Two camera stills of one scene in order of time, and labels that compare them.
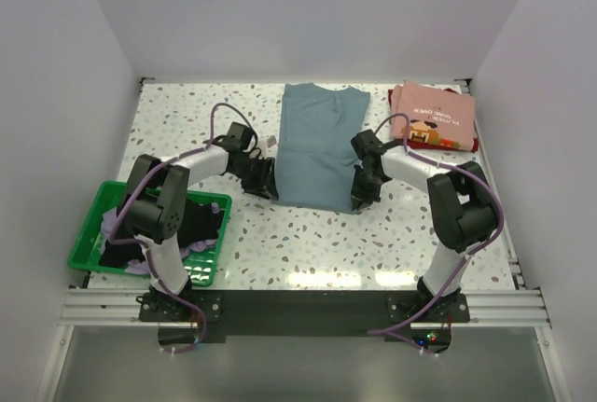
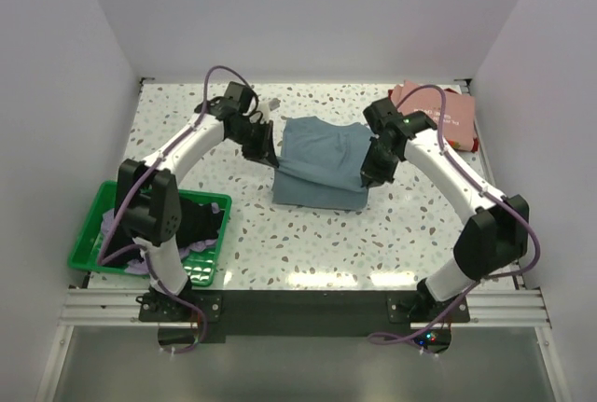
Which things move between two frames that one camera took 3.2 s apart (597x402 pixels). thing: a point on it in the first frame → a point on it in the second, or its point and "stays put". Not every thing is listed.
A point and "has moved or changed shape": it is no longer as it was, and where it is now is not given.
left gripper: x=264 y=185 → x=264 y=151
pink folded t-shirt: x=437 y=117 stays put
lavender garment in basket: x=108 y=221 stays put
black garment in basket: x=198 y=221 stays put
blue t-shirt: x=315 y=154 has moved or changed shape
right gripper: x=360 y=197 → x=368 y=168
